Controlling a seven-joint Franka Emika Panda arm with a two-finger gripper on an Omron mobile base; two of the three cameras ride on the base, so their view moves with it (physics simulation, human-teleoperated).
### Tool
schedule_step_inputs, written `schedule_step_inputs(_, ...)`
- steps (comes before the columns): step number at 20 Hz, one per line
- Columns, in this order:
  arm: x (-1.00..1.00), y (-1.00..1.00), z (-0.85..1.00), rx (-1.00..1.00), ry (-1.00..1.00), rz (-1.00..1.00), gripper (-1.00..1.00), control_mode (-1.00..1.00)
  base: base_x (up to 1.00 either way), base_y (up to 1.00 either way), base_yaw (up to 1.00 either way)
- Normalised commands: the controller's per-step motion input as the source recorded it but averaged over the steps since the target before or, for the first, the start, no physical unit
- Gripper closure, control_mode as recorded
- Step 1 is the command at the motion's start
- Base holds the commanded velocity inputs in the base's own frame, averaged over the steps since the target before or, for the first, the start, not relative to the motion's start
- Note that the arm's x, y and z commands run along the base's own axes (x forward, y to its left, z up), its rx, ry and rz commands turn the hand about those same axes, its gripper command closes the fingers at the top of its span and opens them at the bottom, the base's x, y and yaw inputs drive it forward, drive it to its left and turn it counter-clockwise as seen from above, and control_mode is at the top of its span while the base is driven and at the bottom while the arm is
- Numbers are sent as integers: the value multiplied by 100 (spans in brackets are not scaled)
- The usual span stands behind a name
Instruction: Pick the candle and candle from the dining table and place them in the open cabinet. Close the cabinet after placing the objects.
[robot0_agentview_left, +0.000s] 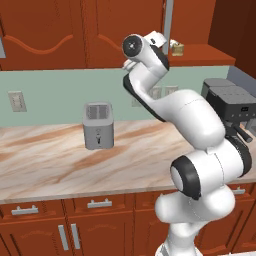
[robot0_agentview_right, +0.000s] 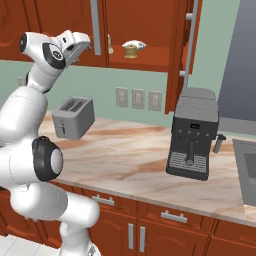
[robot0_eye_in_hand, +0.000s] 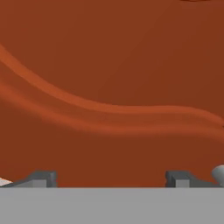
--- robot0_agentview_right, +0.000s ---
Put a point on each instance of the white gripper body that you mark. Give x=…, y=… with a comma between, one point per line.
x=78, y=42

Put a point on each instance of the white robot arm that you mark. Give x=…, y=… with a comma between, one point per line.
x=23, y=116

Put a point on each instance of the red-brown closed cabinet door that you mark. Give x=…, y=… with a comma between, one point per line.
x=13, y=20
x=66, y=16

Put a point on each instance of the red-brown open cabinet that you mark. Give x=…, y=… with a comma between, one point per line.
x=146, y=20

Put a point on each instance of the red-brown open cabinet door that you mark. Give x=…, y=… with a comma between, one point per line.
x=175, y=50

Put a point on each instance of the red-brown lower cabinet door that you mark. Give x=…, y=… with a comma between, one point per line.
x=20, y=230
x=170, y=241
x=113, y=233

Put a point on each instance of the white and tan jar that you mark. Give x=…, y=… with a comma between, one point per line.
x=132, y=48

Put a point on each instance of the grey toaster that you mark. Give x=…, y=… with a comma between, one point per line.
x=74, y=117

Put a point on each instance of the dark grey coffee machine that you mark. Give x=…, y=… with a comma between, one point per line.
x=195, y=133

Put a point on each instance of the grey window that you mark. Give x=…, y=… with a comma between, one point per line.
x=240, y=66

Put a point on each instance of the red-brown drawer front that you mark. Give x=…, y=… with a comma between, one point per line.
x=196, y=216
x=238, y=233
x=123, y=205

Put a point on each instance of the grey sink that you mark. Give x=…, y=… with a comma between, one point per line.
x=248, y=170

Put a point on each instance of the beige wall outlet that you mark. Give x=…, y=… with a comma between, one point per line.
x=138, y=98
x=121, y=97
x=20, y=81
x=155, y=100

